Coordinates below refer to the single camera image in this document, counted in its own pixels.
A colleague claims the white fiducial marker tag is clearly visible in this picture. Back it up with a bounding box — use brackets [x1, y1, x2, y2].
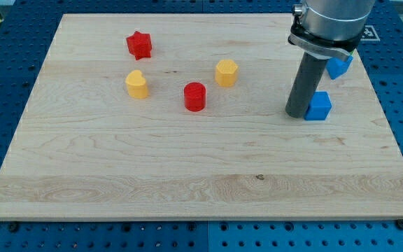
[361, 24, 380, 41]

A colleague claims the yellow heart block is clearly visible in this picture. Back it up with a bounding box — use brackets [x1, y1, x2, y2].
[125, 70, 149, 99]

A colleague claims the red star block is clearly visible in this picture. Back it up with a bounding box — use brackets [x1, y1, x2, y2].
[126, 31, 153, 60]

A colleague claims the light wooden board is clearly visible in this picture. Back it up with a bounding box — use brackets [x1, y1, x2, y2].
[0, 14, 403, 221]

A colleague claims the red cylinder block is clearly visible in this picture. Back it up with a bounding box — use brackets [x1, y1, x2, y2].
[183, 82, 206, 112]

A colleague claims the yellow hexagon block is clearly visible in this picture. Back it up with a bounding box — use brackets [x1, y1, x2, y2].
[215, 59, 239, 87]

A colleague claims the blue block behind arm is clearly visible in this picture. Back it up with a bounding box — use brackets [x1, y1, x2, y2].
[326, 56, 353, 80]

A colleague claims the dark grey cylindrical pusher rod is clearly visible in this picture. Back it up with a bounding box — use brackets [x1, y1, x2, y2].
[285, 52, 327, 118]

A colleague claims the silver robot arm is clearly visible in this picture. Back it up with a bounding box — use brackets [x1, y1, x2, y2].
[285, 0, 375, 118]

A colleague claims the blue cube block near rod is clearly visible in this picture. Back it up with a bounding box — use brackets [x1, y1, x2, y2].
[304, 91, 332, 120]

